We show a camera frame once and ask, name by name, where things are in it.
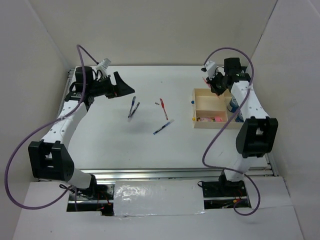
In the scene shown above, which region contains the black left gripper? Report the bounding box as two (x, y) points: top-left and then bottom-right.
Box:
(89, 71), (135, 99)

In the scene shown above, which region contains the blue capped gel pen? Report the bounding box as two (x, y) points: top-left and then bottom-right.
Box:
(127, 96), (136, 118)

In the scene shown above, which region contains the black gel pen clear cap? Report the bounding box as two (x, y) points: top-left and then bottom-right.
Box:
(128, 102), (140, 122)

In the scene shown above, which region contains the pink capped marker bottle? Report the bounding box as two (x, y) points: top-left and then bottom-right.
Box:
(196, 116), (223, 123)

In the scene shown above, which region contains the orange highlighter pen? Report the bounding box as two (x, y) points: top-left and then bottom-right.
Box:
(202, 77), (211, 88)

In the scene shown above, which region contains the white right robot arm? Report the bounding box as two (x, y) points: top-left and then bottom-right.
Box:
(207, 57), (279, 196)

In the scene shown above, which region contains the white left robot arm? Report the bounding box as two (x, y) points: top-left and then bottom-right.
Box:
(28, 66), (135, 200)

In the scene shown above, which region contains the wooden compartment tray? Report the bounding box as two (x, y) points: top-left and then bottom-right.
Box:
(192, 88), (233, 130)

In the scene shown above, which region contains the red gel pen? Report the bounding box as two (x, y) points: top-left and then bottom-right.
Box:
(159, 98), (169, 120)

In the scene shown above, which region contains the blue refill pen clear cap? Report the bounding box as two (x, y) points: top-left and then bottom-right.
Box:
(153, 119), (175, 135)

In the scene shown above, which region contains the silver foil sheet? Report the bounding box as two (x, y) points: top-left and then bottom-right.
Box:
(113, 180), (205, 217)

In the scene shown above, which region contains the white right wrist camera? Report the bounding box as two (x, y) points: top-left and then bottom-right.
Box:
(201, 60), (218, 80)

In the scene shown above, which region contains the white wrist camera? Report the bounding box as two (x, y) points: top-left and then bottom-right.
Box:
(96, 58), (111, 77)
(201, 60), (218, 80)

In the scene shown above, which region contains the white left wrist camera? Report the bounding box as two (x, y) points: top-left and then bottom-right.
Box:
(96, 58), (111, 77)

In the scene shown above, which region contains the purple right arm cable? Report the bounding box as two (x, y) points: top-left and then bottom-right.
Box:
(201, 47), (261, 216)

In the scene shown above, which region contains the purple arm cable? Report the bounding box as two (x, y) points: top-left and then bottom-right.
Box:
(4, 44), (101, 212)
(201, 47), (261, 216)

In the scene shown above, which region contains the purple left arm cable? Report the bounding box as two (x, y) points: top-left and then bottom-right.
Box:
(4, 44), (101, 212)

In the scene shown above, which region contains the aluminium frame rail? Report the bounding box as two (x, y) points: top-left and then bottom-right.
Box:
(38, 66), (278, 182)

